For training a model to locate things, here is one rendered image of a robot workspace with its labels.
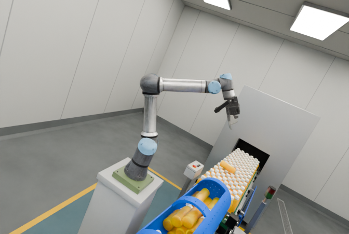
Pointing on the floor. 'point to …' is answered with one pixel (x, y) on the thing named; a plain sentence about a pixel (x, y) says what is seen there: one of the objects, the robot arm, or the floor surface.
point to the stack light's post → (255, 217)
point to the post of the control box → (185, 188)
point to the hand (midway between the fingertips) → (230, 126)
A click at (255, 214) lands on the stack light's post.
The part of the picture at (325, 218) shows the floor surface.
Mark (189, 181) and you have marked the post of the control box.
